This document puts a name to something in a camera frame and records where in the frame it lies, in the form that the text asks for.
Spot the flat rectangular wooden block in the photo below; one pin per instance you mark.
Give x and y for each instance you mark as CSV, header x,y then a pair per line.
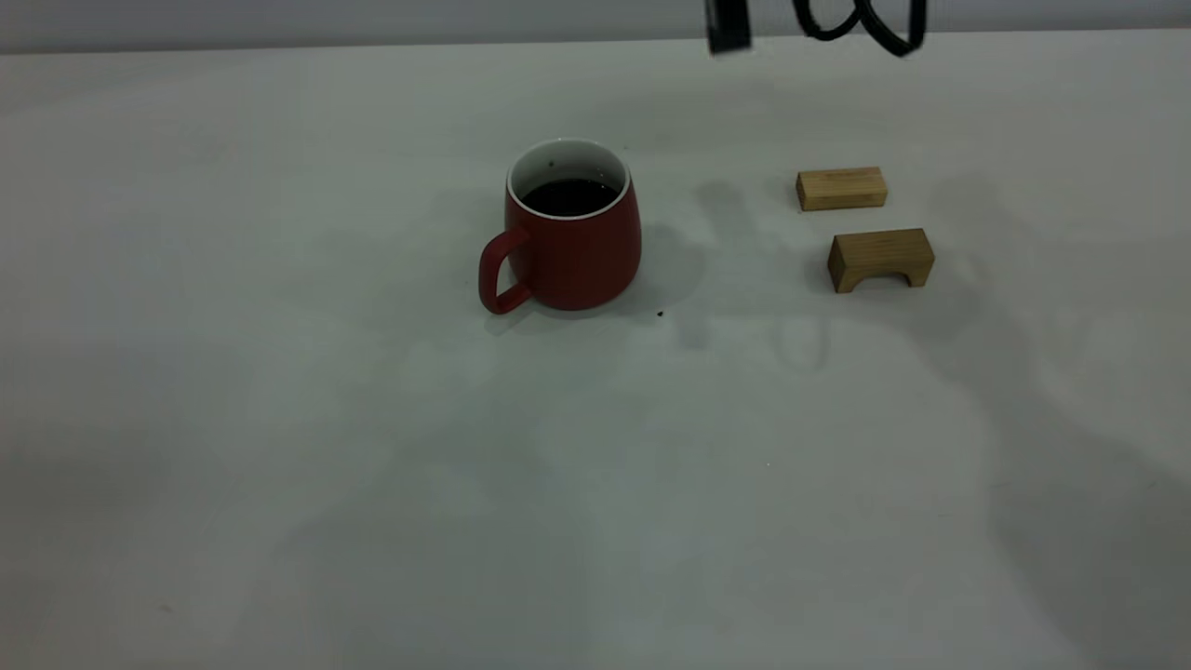
x,y
840,189

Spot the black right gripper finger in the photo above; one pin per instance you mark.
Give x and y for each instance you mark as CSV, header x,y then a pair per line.
x,y
729,26

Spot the arch-shaped wooden block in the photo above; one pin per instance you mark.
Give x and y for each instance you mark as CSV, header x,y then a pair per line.
x,y
879,247

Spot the dark red ceramic mug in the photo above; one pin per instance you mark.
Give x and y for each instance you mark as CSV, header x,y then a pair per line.
x,y
577,261

